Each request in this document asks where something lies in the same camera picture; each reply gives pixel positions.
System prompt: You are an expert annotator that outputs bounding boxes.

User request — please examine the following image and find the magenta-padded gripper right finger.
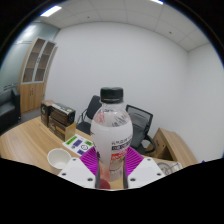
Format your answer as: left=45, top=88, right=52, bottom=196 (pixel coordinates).
left=123, top=146, right=166, bottom=190

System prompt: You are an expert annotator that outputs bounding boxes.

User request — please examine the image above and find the clear black-capped drink bottle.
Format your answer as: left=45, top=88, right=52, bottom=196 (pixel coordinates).
left=90, top=86, right=134, bottom=183

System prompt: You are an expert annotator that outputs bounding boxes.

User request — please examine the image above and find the printed sticker sheet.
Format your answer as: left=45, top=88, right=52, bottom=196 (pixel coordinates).
left=62, top=133, right=95, bottom=157

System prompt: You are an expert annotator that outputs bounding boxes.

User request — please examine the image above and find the wooden side desk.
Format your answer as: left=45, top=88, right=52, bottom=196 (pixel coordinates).
left=145, top=127, right=199, bottom=168

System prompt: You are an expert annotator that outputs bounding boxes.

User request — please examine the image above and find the black mesh-back office chair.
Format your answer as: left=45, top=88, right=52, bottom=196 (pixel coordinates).
left=125, top=103, right=158, bottom=155

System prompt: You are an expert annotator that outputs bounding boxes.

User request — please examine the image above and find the wooden shelf cabinet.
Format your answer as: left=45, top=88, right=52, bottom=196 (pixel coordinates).
left=18, top=36, right=59, bottom=116

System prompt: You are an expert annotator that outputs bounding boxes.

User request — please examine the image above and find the dark brown box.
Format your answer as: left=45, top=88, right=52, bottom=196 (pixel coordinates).
left=40, top=99, right=56, bottom=128

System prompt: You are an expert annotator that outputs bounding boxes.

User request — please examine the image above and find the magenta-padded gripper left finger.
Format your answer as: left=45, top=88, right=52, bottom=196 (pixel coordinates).
left=57, top=146, right=102, bottom=190

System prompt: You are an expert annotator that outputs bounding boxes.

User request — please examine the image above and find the black box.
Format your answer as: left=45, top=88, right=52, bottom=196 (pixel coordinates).
left=49, top=102, right=77, bottom=127

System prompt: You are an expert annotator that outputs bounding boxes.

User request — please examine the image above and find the white cup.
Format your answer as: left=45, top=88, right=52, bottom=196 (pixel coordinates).
left=46, top=147, right=73, bottom=171

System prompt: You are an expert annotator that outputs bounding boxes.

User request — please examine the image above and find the black sofa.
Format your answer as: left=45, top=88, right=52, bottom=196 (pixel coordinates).
left=0, top=86, right=22, bottom=135

